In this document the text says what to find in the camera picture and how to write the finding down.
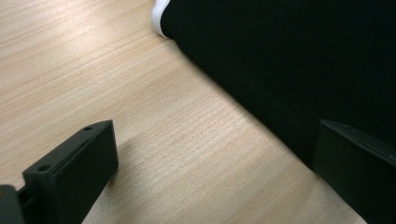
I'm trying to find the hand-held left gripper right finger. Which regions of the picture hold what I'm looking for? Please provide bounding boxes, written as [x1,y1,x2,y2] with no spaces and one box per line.
[312,119,396,224]

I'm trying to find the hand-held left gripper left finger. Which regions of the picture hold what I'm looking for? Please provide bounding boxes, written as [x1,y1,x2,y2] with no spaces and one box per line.
[17,119,120,224]

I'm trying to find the black garment with white trim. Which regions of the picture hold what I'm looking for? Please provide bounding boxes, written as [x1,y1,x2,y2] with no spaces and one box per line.
[150,0,396,172]

